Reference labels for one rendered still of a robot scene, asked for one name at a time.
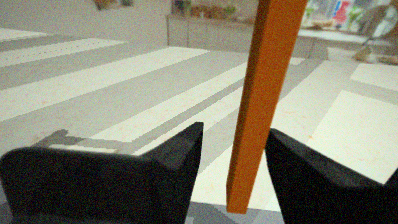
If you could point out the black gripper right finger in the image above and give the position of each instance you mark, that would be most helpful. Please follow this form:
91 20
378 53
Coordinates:
314 189

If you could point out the orange handle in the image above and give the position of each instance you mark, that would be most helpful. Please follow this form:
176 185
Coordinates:
274 35

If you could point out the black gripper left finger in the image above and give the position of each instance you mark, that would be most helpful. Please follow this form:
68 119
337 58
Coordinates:
152 188

